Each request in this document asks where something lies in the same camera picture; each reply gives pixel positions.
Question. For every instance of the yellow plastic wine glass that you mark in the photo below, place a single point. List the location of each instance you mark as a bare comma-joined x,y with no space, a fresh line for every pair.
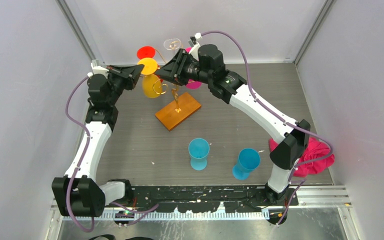
151,84

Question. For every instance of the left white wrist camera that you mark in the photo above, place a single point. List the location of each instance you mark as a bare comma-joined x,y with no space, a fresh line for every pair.
96,68

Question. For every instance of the gold wire glass rack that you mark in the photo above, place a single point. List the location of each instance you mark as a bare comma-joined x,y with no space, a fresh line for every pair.
177,111

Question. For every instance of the pink crumpled cloth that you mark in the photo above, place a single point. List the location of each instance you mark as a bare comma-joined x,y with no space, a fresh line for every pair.
315,149

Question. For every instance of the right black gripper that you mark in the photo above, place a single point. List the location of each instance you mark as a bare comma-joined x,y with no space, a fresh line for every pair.
173,69

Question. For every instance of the pink plastic wine glass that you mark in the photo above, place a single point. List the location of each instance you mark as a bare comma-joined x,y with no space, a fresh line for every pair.
192,84

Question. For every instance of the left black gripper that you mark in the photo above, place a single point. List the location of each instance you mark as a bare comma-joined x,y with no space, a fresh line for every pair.
128,74

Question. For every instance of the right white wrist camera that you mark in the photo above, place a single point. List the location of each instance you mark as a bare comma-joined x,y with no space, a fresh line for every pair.
194,45

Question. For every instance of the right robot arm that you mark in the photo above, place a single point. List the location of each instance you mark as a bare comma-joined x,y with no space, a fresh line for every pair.
289,134

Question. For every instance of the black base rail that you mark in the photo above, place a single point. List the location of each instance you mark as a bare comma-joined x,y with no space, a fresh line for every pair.
202,198

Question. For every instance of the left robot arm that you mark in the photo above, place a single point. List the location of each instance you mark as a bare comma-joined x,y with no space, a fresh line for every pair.
77,193

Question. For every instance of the clear wine glass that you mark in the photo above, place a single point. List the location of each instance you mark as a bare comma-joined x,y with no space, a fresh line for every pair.
172,44

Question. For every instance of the blue wine glass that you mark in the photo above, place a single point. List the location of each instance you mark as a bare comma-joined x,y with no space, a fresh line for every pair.
198,150
247,161

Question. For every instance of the red plastic wine glass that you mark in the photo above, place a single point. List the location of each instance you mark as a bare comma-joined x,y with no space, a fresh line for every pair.
146,52

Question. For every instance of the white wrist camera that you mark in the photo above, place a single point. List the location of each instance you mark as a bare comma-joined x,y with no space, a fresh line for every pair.
96,68
194,45

